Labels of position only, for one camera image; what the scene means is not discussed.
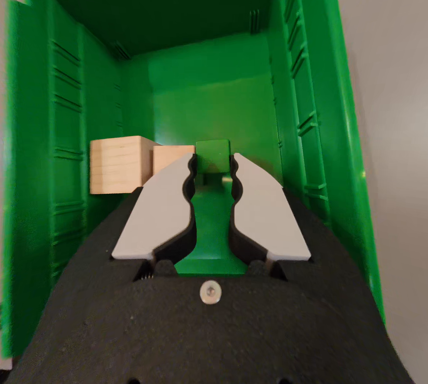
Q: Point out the small green cube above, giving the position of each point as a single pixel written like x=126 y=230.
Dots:
x=214 y=156

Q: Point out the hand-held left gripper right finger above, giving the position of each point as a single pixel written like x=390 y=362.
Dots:
x=267 y=220

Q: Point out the large wooden cube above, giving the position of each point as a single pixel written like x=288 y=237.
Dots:
x=117 y=166

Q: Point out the green plastic bin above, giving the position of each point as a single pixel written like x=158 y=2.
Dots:
x=200 y=72

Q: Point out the grey desk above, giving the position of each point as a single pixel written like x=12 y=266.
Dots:
x=384 y=89

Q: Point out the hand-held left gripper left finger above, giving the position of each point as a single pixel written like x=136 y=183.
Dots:
x=157 y=220

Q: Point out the medium wooden cube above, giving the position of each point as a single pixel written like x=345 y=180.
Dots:
x=170 y=158

